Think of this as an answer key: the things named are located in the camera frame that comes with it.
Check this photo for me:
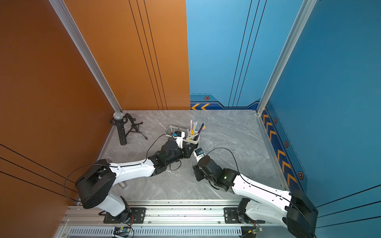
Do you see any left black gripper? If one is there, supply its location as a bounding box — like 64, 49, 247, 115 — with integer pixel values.
165, 143, 196, 167

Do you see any white toothbrush holder organizer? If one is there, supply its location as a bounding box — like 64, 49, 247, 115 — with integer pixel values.
165, 125, 200, 144

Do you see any yellow toothbrush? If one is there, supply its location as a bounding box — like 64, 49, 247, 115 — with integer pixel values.
191, 121, 197, 135

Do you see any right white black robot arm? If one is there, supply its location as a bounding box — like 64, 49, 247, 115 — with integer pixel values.
193, 155, 318, 238

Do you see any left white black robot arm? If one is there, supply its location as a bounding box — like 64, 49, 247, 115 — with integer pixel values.
75, 139, 198, 223

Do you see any small black tripod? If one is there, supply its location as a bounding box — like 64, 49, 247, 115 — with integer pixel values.
125, 113, 148, 140

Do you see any grey metal cylinder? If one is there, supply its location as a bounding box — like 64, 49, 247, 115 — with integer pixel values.
119, 181, 128, 189

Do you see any right green circuit board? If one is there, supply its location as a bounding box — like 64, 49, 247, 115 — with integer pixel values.
247, 228, 263, 238

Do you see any green circuit board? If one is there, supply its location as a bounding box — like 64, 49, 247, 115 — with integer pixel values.
247, 228, 263, 238
113, 227, 135, 238

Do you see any left green circuit board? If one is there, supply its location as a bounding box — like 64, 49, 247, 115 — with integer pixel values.
113, 227, 135, 238

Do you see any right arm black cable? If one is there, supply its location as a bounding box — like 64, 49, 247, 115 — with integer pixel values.
205, 147, 316, 238

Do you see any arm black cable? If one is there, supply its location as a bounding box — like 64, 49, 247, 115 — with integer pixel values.
205, 147, 316, 238
63, 133, 182, 203

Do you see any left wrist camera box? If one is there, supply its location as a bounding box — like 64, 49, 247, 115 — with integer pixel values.
173, 131, 186, 149

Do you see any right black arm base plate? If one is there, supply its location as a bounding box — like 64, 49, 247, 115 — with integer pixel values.
223, 207, 247, 224

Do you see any black perforated post with ball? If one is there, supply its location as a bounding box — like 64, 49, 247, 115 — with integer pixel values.
110, 112, 127, 146

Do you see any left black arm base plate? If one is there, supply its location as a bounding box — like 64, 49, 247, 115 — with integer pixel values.
103, 207, 146, 225

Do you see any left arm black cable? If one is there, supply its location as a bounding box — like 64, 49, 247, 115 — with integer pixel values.
63, 133, 182, 203

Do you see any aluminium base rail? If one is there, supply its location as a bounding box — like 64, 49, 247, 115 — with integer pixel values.
54, 200, 292, 238

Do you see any left aluminium corner post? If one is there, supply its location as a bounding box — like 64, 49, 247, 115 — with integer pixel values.
49, 0, 123, 112

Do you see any aluminium corner post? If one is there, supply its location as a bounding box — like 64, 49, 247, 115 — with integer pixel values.
257, 0, 317, 116
49, 0, 123, 112

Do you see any right aluminium corner post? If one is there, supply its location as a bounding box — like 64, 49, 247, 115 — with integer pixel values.
257, 0, 317, 116

